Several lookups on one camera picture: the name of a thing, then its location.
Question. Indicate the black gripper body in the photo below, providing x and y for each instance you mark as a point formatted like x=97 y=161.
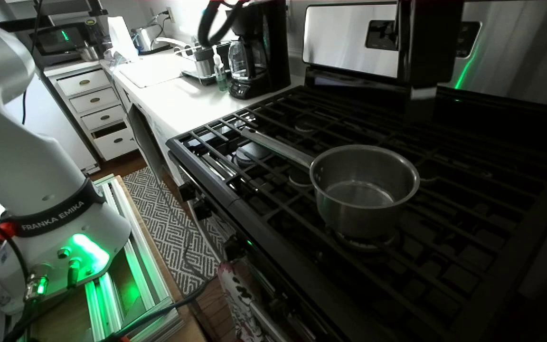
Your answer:
x=431 y=39

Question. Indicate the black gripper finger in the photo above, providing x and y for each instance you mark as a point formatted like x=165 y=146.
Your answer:
x=421 y=106

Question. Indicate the stainless steel saucepan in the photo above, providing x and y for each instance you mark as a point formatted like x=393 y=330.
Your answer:
x=361 y=216

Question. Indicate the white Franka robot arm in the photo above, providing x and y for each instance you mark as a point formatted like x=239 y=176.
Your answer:
x=26 y=165

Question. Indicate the black stove control display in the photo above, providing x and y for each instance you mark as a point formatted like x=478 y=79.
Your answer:
x=380 y=36

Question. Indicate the stainless steel stove back panel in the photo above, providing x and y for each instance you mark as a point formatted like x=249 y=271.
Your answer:
x=342 y=39

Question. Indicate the black gas stove burner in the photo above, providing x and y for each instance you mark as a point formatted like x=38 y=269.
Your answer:
x=374 y=245
x=251 y=159

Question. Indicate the black drip coffee maker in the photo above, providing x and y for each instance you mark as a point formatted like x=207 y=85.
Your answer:
x=273 y=51

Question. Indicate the glass coffee carafe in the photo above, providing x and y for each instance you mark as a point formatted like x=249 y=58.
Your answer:
x=239 y=64

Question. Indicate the clear soap bottle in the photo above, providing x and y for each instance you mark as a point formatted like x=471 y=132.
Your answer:
x=220 y=74

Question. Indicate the black gas stove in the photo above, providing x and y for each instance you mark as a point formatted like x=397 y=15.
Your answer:
x=266 y=245

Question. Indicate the small metal canister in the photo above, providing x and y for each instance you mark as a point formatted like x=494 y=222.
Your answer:
x=203 y=64

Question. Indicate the white kitchen countertop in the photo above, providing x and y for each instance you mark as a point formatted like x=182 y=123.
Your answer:
x=184 y=108

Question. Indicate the black stove knob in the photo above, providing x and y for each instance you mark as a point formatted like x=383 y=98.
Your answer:
x=188 y=189
x=201 y=210

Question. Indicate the chrome faucet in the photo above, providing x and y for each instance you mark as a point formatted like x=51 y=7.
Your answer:
x=171 y=43

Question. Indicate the patterned white dish towel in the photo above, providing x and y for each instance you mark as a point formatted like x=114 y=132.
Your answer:
x=247 y=311

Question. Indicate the grey patterned rug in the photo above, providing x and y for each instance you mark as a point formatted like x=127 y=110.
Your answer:
x=171 y=235

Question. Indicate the steel kettle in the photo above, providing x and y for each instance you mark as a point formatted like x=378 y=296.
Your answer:
x=144 y=39

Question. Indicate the white drawer front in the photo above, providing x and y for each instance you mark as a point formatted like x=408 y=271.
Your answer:
x=102 y=119
x=81 y=83
x=114 y=146
x=95 y=102

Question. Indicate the white drawer cabinet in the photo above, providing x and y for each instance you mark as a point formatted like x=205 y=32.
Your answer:
x=64 y=108

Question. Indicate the aluminium robot stand frame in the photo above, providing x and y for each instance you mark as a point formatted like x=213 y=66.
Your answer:
x=127 y=305

